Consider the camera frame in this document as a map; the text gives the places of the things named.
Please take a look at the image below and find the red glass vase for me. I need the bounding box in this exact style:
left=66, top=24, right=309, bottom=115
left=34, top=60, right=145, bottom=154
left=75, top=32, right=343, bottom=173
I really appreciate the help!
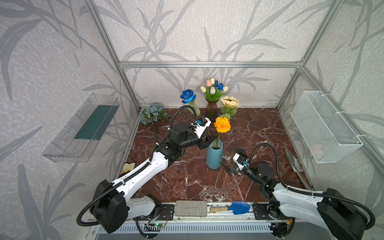
left=205, top=101, right=219, bottom=122

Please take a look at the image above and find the orange daisy stem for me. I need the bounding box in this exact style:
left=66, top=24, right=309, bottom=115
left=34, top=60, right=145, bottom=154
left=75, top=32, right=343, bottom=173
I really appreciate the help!
left=213, top=117, right=231, bottom=150

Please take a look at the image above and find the teal ceramic vase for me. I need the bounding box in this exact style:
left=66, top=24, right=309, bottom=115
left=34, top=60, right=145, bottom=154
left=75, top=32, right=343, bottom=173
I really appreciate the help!
left=206, top=140, right=223, bottom=170

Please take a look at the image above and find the blue rose stem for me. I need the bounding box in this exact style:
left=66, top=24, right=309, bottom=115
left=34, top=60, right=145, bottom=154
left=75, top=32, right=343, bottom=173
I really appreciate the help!
left=180, top=89, right=201, bottom=117

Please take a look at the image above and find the cream sunflower stem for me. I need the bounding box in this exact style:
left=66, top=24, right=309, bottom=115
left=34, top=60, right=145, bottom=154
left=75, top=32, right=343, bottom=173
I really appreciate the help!
left=220, top=96, right=240, bottom=120

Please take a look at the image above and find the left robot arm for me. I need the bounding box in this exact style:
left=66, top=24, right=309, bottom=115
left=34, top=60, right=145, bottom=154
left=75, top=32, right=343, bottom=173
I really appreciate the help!
left=76, top=117, right=215, bottom=234

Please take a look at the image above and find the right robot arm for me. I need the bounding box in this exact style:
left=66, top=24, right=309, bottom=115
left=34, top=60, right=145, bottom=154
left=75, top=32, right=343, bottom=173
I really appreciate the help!
left=224, top=148, right=376, bottom=240

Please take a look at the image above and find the teal hydrangea bouquet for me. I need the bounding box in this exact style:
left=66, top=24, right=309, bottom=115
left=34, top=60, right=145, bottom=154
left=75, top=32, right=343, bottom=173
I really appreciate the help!
left=139, top=103, right=170, bottom=138

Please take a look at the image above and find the blue garden trowel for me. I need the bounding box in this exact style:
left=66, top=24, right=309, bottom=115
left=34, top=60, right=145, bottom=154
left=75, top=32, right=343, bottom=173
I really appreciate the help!
left=210, top=201, right=251, bottom=215

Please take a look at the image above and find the black work glove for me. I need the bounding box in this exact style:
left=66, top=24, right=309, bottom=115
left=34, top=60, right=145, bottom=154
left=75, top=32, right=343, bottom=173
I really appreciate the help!
left=119, top=163, right=136, bottom=177

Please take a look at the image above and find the small circuit board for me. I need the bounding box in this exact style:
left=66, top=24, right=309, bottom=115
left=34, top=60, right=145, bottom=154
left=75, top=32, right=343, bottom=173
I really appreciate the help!
left=146, top=223, right=167, bottom=231

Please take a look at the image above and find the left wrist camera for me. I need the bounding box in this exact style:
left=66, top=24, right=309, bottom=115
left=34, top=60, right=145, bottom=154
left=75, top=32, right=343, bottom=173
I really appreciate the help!
left=192, top=118, right=210, bottom=139

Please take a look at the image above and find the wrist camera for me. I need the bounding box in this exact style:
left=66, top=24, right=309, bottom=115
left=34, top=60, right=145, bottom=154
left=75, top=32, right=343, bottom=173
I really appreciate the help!
left=233, top=153, right=249, bottom=172
left=192, top=118, right=210, bottom=139

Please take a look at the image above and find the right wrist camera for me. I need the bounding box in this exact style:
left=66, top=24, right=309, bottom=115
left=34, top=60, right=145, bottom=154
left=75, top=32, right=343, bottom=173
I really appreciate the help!
left=233, top=153, right=249, bottom=172

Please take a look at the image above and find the white wire basket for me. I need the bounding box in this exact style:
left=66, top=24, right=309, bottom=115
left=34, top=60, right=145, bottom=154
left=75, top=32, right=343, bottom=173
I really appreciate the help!
left=291, top=91, right=364, bottom=164

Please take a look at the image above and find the clear plastic wall shelf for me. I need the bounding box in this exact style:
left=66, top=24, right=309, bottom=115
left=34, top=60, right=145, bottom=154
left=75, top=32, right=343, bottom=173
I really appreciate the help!
left=43, top=94, right=120, bottom=163

